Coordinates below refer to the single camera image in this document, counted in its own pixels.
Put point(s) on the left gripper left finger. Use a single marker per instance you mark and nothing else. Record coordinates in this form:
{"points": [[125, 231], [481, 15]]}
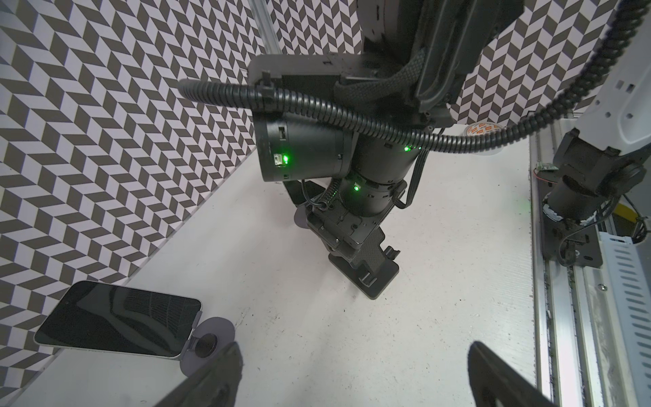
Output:
{"points": [[212, 385]]}

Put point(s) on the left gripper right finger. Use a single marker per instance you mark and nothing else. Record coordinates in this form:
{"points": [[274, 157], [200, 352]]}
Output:
{"points": [[494, 383]]}

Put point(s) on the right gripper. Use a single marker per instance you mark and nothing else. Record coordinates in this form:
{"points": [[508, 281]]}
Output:
{"points": [[353, 241]]}

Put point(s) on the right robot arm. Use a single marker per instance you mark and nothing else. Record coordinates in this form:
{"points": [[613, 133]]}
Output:
{"points": [[368, 121]]}

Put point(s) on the back left round stand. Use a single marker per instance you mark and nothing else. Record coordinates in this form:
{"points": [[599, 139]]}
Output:
{"points": [[206, 340]]}

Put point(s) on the round stand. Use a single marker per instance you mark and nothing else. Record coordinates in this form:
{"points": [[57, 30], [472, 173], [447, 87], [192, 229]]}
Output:
{"points": [[206, 340], [301, 216]]}

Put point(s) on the back right round stand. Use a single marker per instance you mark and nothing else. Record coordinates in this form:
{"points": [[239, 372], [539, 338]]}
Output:
{"points": [[301, 216]]}

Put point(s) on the back left black phone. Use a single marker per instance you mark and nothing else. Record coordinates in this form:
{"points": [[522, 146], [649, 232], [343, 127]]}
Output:
{"points": [[104, 317]]}

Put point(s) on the tape roll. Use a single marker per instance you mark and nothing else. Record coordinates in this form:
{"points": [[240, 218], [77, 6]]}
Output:
{"points": [[480, 128]]}

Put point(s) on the aluminium front rail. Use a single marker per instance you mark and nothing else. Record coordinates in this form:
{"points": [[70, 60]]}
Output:
{"points": [[581, 356]]}

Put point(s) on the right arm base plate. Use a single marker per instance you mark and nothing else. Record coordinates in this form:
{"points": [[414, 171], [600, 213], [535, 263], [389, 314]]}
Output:
{"points": [[567, 242]]}

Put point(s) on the white slotted cable duct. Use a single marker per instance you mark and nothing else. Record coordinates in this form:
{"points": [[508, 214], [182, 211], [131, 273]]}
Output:
{"points": [[632, 301]]}

